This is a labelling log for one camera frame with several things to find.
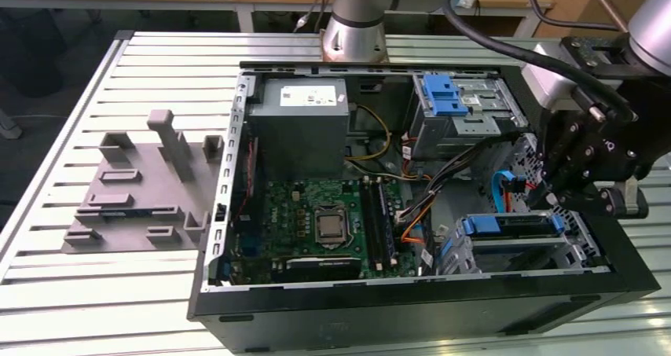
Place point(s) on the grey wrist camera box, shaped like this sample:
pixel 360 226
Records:
pixel 545 81

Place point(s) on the grey metal drive cage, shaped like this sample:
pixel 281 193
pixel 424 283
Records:
pixel 441 136

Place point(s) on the hard disk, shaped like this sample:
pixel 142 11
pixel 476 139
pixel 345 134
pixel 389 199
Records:
pixel 482 224

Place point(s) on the silver CPU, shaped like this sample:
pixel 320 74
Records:
pixel 332 227

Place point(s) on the black PC case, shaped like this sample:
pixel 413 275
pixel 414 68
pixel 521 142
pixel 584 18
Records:
pixel 420 316

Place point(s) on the wooden cabinet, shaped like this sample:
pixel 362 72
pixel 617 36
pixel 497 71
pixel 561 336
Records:
pixel 577 6

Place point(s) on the CPU socket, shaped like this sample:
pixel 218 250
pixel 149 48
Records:
pixel 333 208

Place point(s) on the grey metal stand foot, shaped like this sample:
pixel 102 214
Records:
pixel 9 124

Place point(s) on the blue plastic drive latch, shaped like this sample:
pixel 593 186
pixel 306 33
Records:
pixel 444 96

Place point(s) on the grey power supply unit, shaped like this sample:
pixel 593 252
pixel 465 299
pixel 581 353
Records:
pixel 300 144

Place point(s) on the grey parts rack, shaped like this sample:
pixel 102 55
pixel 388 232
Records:
pixel 142 175

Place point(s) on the grey metal disk bay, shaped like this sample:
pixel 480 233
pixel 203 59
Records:
pixel 525 254

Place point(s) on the RAM stick with blue label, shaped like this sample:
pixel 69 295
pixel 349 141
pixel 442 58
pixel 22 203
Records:
pixel 126 213

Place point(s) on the green motherboard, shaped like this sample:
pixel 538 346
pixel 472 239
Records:
pixel 294 199

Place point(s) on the dark chair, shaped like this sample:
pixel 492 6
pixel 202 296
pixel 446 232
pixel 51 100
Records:
pixel 31 57

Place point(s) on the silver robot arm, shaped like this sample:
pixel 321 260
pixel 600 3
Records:
pixel 357 18

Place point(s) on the black RAM stick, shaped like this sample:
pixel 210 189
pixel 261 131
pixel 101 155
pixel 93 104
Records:
pixel 370 222

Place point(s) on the black graphics card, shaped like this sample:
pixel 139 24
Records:
pixel 320 267

